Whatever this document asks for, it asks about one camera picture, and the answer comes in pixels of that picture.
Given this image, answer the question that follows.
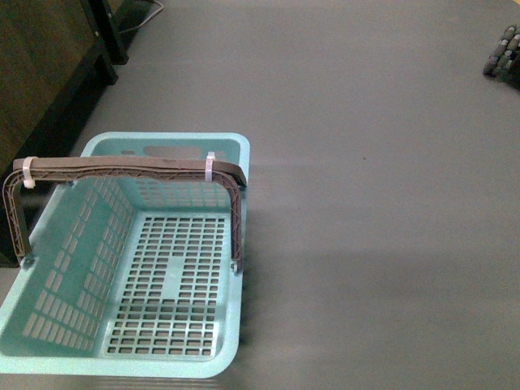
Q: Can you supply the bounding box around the light blue plastic basket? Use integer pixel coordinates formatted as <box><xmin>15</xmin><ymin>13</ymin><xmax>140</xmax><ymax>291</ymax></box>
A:
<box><xmin>1</xmin><ymin>132</ymin><xmax>250</xmax><ymax>379</ymax></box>

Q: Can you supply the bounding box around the brown basket handle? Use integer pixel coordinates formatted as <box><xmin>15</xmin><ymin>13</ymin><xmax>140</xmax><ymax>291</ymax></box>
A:
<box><xmin>2</xmin><ymin>156</ymin><xmax>247</xmax><ymax>272</ymax></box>

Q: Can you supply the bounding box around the white zip tie right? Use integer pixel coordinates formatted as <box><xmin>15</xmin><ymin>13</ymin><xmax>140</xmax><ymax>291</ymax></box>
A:
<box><xmin>205</xmin><ymin>151</ymin><xmax>216</xmax><ymax>183</ymax></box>

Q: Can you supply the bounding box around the white zip tie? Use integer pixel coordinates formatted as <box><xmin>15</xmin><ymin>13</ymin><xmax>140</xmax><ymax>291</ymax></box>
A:
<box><xmin>22</xmin><ymin>156</ymin><xmax>37</xmax><ymax>189</ymax></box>
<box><xmin>205</xmin><ymin>151</ymin><xmax>216</xmax><ymax>183</ymax></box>

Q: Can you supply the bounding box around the white zip tie left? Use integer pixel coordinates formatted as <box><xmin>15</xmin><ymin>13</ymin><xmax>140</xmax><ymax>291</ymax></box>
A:
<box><xmin>22</xmin><ymin>156</ymin><xmax>37</xmax><ymax>189</ymax></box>

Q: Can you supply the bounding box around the grey ribbed roller object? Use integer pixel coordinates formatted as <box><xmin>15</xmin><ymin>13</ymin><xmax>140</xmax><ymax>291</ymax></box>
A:
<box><xmin>482</xmin><ymin>24</ymin><xmax>519</xmax><ymax>78</ymax></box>

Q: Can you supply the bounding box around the black shelf frame post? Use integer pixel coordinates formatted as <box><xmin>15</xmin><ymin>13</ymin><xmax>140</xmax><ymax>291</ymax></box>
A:
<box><xmin>80</xmin><ymin>1</ymin><xmax>128</xmax><ymax>85</ymax></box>

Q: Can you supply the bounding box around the grey floor cable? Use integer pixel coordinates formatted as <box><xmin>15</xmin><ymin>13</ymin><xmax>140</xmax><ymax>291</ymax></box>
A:
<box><xmin>117</xmin><ymin>0</ymin><xmax>165</xmax><ymax>36</ymax></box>

